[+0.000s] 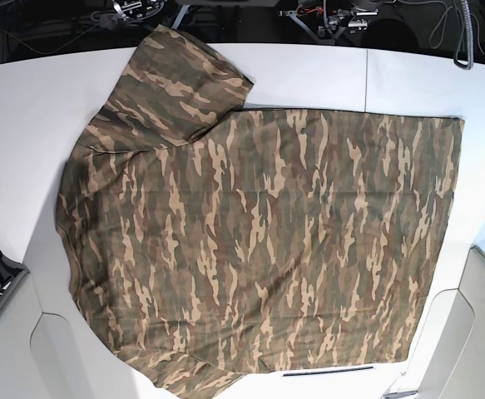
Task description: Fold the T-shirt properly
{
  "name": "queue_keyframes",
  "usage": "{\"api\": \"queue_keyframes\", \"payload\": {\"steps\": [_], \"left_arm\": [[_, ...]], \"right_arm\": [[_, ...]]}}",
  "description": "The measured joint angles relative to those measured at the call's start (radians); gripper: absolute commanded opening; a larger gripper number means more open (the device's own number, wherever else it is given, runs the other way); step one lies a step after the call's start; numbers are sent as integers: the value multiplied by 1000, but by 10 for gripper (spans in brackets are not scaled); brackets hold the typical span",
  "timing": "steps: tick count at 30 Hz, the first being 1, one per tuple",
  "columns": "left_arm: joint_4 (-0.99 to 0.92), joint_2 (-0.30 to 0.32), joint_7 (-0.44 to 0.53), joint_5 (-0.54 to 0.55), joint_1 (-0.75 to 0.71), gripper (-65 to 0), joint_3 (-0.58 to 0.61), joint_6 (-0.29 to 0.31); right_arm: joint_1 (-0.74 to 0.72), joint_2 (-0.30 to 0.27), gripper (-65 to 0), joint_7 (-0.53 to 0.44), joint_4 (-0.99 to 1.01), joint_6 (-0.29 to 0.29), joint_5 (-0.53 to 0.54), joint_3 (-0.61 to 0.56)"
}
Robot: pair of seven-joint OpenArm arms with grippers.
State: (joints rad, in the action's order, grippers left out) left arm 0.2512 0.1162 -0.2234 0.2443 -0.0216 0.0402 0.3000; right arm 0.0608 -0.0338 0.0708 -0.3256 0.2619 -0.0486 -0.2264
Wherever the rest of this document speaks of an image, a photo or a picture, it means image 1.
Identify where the camouflage T-shirt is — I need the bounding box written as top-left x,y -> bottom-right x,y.
56,26 -> 464,398

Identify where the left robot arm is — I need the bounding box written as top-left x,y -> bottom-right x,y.
278,0 -> 383,37

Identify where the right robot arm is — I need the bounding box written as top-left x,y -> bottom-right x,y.
91,0 -> 177,31

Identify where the dark round stool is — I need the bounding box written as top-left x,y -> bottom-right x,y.
360,18 -> 419,52

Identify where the corrugated grey hose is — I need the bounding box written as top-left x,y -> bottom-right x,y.
453,0 -> 476,71

